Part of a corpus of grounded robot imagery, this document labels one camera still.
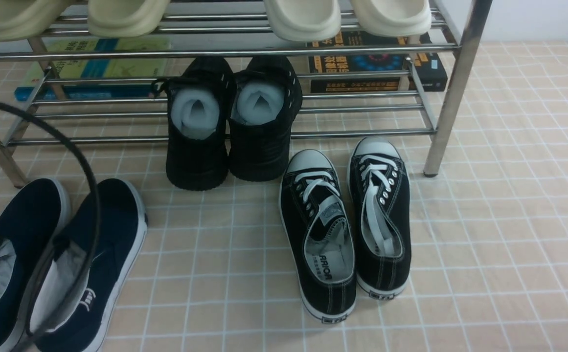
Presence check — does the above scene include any right cream slipper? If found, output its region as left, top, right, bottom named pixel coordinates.
left=350, top=0, right=432, bottom=37

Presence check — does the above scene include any black canvas sneaker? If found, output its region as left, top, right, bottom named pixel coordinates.
left=279, top=149, right=356, bottom=325
left=347, top=137, right=412, bottom=301

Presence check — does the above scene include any green and blue book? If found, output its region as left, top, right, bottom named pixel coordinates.
left=14, top=37, right=172, bottom=102

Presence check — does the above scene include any left cream slipper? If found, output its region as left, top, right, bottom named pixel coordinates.
left=263, top=0, right=341, bottom=43

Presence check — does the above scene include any left black canvas sneaker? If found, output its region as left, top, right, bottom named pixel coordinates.
left=279, top=149, right=356, bottom=325

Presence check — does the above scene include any black shoe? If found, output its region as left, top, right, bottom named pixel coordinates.
left=228, top=56, right=303, bottom=182
left=150, top=57, right=237, bottom=191

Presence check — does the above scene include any right black shoe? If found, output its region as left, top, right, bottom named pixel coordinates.
left=228, top=56, right=303, bottom=182

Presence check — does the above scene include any steel shoe rack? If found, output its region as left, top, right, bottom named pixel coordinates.
left=0, top=0, right=492, bottom=177

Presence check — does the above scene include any navy slip-on shoe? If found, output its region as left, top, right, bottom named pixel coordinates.
left=0, top=178, right=71, bottom=352
left=26, top=178, right=148, bottom=352

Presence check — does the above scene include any right black canvas sneaker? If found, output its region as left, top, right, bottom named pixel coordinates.
left=347, top=137, right=412, bottom=301

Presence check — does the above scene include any black cable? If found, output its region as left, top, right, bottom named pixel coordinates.
left=0, top=95, right=102, bottom=349

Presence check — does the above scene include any yellow-green slipper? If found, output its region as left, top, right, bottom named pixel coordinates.
left=88, top=0, right=170, bottom=38
left=0, top=0, right=76, bottom=42

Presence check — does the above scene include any black and orange book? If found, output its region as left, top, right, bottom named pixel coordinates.
left=307, top=31, right=449, bottom=94

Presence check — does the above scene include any left black shoe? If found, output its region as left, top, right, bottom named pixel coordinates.
left=150, top=57, right=237, bottom=191

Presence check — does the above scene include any right yellow-green slipper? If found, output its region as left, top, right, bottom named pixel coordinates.
left=88, top=0, right=170, bottom=38

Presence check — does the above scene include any left yellow-green slipper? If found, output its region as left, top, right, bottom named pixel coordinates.
left=0, top=0, right=76, bottom=42

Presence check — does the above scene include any cream slipper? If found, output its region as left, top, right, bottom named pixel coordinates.
left=263, top=0, right=341, bottom=43
left=350, top=0, right=432, bottom=37

